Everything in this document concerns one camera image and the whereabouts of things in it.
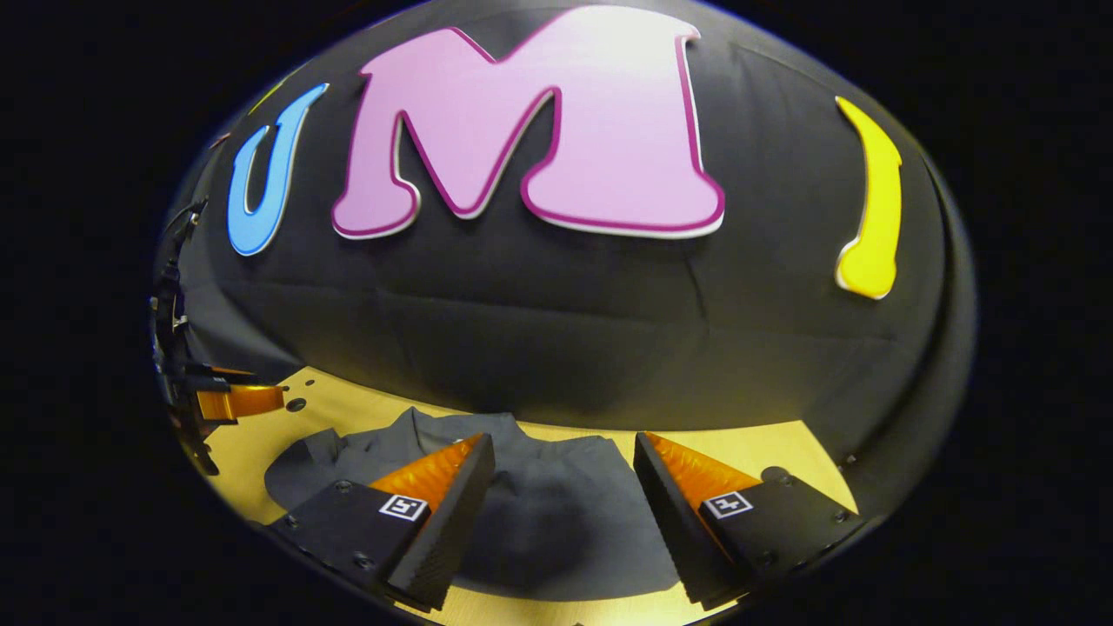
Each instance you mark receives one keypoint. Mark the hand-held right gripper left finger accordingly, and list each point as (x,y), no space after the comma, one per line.
(448,522)

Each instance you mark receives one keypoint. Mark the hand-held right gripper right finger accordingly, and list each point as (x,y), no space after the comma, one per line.
(674,522)

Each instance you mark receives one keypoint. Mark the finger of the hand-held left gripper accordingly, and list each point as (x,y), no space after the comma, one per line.
(243,400)

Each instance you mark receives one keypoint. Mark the grey short-sleeved shirt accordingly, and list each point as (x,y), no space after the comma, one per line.
(556,522)

